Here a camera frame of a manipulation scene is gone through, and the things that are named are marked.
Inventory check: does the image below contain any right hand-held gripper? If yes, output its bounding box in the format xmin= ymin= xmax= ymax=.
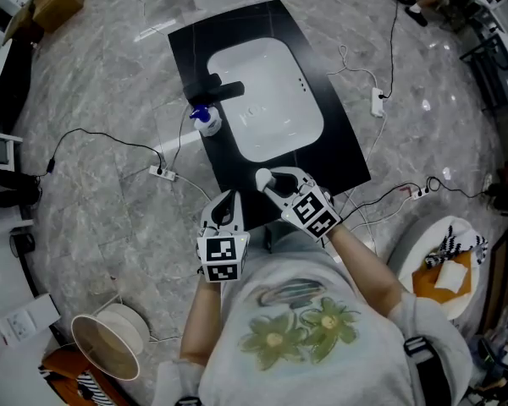
xmin=263 ymin=166 xmax=343 ymax=242

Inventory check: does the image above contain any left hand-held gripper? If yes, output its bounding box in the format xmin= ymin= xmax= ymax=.
xmin=196 ymin=189 xmax=251 ymax=283

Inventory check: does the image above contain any person's right forearm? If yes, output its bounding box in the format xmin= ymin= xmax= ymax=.
xmin=324 ymin=224 xmax=408 ymax=326

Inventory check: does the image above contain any person's left forearm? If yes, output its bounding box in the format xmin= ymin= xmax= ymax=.
xmin=179 ymin=275 xmax=224 ymax=367

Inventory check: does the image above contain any blue pump soap bottle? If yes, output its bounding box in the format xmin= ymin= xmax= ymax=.
xmin=189 ymin=104 xmax=224 ymax=138

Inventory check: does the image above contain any white sink basin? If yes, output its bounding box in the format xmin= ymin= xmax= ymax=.
xmin=206 ymin=36 xmax=325 ymax=163

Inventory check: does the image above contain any black faucet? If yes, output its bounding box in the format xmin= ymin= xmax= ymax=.
xmin=182 ymin=73 xmax=246 ymax=105

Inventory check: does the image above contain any white round stool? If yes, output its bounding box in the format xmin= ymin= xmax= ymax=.
xmin=387 ymin=215 xmax=486 ymax=321

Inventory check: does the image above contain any person's white flower print shirt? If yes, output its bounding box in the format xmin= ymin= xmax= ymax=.
xmin=152 ymin=226 xmax=475 ymax=406

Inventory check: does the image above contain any orange cloth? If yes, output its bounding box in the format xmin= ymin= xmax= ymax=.
xmin=411 ymin=251 xmax=473 ymax=306

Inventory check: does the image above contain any black white striped cloth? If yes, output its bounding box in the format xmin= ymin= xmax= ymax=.
xmin=425 ymin=225 xmax=489 ymax=269

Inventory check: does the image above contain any white folded tissue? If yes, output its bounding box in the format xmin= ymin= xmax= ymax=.
xmin=433 ymin=261 xmax=469 ymax=294

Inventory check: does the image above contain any white flat box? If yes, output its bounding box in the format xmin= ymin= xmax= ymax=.
xmin=0 ymin=293 xmax=63 ymax=348

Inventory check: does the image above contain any black metal chair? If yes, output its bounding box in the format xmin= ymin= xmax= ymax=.
xmin=460 ymin=31 xmax=508 ymax=113

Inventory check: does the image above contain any cardboard box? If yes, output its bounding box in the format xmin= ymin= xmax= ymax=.
xmin=3 ymin=0 xmax=87 ymax=44

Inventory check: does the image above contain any black power cable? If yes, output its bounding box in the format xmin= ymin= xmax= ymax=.
xmin=45 ymin=128 xmax=167 ymax=175
xmin=340 ymin=181 xmax=422 ymax=222
xmin=378 ymin=0 xmax=411 ymax=100

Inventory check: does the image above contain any white cable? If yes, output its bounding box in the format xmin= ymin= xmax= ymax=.
xmin=326 ymin=44 xmax=380 ymax=91

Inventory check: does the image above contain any black shoulder strap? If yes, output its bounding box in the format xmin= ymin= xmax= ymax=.
xmin=403 ymin=335 xmax=448 ymax=406

